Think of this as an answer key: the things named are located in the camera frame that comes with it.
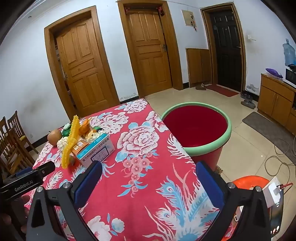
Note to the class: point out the brown slippers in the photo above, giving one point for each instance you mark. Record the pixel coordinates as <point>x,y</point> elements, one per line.
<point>200,87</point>

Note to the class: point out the apple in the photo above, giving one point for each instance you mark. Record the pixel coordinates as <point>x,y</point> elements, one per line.
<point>54,138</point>

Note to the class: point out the grey floor mat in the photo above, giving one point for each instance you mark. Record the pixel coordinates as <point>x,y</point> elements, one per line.
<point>261,122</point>

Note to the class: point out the orange plastic stool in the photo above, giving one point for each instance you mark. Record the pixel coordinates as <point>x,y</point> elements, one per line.
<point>249,182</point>

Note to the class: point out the white cloth pouch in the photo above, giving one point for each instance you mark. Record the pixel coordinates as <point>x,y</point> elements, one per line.
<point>62,142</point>

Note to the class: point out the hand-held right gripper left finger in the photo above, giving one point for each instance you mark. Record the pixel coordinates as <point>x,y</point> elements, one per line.
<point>89,183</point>

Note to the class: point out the beige wall panel box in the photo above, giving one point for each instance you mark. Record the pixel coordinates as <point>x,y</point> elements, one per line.
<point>187,18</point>

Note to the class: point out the white power adapter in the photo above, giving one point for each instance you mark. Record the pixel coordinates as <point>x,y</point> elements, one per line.
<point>274,192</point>

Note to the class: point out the purple object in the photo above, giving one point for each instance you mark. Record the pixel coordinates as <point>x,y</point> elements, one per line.
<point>274,72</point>

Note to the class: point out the black phone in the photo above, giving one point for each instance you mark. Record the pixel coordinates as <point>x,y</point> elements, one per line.
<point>276,215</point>

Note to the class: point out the dark shoe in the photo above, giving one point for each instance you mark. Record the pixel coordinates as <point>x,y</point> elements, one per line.
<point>248,104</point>
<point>245,95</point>

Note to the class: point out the red stool with green rim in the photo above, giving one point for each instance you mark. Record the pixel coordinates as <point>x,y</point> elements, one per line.
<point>196,125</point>

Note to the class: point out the yellow serrated plastic strip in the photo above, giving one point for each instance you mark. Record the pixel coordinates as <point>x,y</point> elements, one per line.
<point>74,129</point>

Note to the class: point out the wooden door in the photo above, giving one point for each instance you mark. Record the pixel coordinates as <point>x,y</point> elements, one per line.
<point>150,46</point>
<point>81,58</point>

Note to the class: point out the black door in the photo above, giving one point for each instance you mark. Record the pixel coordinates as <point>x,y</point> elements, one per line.
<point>226,46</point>

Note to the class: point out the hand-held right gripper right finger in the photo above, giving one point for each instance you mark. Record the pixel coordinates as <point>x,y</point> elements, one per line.
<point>209,185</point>

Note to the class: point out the orange cloth pouch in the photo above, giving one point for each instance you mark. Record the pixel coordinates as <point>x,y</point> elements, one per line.
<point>84,127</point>

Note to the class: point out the blue water jug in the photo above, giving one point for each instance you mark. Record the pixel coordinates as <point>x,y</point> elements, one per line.
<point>289,52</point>

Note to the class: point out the small green and black object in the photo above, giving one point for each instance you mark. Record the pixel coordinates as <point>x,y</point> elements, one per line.
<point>98,128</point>

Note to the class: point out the green flower-shaped container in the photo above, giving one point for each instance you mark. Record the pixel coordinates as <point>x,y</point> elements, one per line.
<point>66,132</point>

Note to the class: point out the wooden sideboard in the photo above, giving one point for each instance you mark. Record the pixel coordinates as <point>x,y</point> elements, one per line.
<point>272,97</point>

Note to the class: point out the white light switch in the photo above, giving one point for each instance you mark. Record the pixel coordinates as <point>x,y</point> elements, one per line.
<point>250,37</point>

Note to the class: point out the wooden chair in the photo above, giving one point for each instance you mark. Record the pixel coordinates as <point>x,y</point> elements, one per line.
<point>9,153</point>
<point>20,132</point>

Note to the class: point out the small orange box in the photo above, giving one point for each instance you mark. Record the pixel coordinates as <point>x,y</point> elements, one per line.
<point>79,146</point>

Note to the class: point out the red doormat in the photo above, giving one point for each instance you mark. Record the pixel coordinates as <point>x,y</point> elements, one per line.
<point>223,90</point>

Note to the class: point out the white framed appliance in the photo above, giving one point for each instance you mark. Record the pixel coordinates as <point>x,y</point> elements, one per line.
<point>291,77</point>

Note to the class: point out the low wooden wall cabinet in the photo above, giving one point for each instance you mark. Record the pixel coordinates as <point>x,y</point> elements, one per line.
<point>198,67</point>

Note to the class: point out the white and blue medicine box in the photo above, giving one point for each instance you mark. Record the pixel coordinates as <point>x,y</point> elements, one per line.
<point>97,148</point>

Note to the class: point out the red door ornament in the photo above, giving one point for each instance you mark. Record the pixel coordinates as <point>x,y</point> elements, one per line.
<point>160,11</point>
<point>126,9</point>

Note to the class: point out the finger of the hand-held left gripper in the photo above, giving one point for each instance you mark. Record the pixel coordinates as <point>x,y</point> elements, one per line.
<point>46,168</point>

